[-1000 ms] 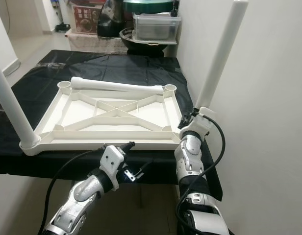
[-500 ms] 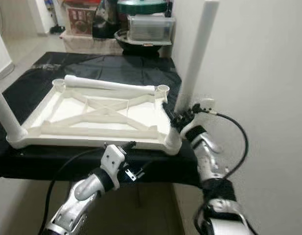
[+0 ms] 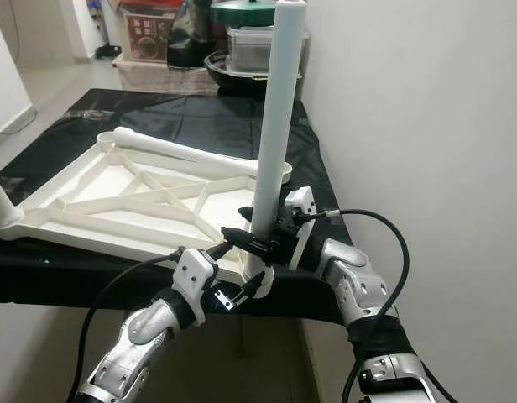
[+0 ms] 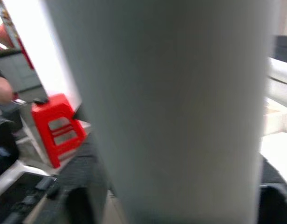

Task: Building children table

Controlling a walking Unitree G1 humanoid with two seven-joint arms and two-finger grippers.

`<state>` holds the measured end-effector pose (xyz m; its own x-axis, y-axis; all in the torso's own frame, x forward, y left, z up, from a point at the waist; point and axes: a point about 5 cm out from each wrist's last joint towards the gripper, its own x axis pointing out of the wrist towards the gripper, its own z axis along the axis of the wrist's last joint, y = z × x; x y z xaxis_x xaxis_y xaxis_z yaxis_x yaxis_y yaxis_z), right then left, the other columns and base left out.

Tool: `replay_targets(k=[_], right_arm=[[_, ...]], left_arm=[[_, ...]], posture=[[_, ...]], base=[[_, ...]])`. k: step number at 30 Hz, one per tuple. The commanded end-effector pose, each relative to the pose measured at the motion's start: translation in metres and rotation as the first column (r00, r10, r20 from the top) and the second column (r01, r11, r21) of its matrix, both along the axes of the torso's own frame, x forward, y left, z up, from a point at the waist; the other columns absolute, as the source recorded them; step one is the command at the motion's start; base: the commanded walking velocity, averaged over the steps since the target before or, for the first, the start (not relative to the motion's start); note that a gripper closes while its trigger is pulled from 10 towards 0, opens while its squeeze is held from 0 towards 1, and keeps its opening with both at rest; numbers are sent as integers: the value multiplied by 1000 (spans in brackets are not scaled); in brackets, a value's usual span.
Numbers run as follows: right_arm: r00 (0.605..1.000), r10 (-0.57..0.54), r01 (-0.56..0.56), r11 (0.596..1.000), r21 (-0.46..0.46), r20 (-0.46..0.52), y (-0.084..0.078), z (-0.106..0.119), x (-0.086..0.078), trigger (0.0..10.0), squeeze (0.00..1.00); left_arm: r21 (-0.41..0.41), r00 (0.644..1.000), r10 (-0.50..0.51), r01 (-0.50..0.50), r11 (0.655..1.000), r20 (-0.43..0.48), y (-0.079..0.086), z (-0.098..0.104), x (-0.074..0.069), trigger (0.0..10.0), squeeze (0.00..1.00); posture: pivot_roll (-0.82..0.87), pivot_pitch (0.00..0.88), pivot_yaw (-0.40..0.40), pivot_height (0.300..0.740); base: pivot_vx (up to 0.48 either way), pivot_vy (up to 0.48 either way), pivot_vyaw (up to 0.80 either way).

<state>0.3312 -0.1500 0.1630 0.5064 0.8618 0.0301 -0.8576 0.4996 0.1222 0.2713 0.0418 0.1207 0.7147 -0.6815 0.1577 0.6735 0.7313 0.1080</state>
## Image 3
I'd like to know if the white plastic table top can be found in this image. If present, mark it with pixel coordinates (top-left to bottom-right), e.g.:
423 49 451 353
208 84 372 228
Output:
0 130 293 282

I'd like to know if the black tablecloth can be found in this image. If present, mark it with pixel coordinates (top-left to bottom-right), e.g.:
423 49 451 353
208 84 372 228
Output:
0 91 368 337

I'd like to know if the clear plastic storage box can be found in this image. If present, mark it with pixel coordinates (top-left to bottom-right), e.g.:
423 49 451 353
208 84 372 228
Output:
227 25 310 78

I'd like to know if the beige patterned ledge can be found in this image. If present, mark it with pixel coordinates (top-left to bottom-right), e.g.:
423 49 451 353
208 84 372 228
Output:
116 59 213 93

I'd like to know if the black plastic bag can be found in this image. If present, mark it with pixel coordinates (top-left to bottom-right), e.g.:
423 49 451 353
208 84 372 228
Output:
166 0 217 70

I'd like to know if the green round lid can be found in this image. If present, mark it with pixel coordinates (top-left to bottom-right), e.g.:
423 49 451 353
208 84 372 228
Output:
211 0 280 28

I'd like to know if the orange-lidded clear storage box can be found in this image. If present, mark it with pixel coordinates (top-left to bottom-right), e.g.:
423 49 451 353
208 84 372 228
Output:
120 0 184 64

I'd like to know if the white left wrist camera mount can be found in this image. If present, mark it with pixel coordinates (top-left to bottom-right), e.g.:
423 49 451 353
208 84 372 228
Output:
175 248 219 324

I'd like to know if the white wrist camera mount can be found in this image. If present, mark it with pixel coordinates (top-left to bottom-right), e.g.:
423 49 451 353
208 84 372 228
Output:
279 186 318 274
175 248 219 324

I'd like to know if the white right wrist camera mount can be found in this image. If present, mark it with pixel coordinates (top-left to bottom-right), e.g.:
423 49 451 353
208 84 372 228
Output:
279 186 318 274

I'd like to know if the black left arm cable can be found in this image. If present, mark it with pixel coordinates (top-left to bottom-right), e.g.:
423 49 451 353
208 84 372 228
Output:
65 252 184 403

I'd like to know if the black wall cable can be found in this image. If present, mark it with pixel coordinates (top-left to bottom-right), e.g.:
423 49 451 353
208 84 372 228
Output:
0 105 37 135

